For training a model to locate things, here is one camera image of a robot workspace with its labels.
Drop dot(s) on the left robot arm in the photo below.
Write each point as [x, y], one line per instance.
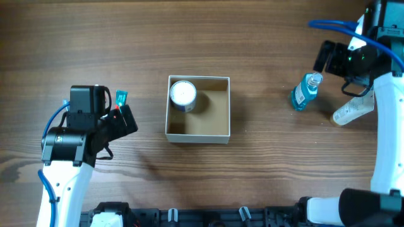
[91, 119]

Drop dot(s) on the white cardboard box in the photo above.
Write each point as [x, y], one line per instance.
[209, 121]

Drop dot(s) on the white lotion tube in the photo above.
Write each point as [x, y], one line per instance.
[353, 109]

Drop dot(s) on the cotton swab jar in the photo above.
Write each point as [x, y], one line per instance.
[183, 96]

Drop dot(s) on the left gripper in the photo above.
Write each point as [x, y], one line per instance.
[128, 118]

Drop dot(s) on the white blue toothbrush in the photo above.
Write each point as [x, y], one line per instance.
[65, 102]

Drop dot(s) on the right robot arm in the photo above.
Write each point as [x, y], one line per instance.
[382, 204]

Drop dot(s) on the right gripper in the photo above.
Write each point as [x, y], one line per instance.
[324, 56]

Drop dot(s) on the Colgate toothpaste tube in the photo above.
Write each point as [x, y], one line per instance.
[121, 97]

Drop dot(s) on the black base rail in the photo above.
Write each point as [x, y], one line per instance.
[243, 216]

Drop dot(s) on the blue mouthwash bottle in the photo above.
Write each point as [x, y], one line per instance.
[306, 90]

